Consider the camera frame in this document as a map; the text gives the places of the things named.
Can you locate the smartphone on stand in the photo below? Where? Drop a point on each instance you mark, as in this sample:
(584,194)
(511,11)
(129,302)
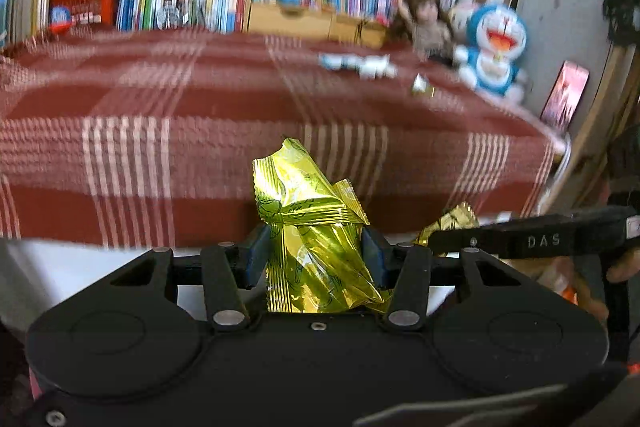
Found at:
(565,96)

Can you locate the yellow green foil wrapper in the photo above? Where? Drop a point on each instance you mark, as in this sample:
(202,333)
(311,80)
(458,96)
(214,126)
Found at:
(315,263)

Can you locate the blue Doraemon plush toy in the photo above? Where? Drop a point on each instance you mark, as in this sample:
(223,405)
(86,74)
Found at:
(496,37)

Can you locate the person's right hand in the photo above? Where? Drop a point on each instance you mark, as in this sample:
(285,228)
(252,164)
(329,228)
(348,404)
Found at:
(622,271)

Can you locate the red crate left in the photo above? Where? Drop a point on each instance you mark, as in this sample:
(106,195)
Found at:
(65,14)

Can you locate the wooden drawer organizer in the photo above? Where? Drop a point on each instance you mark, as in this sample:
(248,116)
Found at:
(302,22)

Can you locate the white pink bunny plush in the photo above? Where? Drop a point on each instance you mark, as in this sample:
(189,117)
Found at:
(459,16)

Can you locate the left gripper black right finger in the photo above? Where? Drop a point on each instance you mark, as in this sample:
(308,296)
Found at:
(489,326)

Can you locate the macaron snack packet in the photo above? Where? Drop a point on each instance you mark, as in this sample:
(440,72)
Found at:
(458,217)

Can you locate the brown-haired doll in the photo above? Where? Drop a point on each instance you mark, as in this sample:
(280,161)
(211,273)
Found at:
(423,24)

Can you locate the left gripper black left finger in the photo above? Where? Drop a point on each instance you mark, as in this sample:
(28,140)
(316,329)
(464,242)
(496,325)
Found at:
(142,325)

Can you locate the white blue tube wrapper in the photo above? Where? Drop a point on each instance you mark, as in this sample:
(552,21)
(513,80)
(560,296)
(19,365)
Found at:
(368,67)

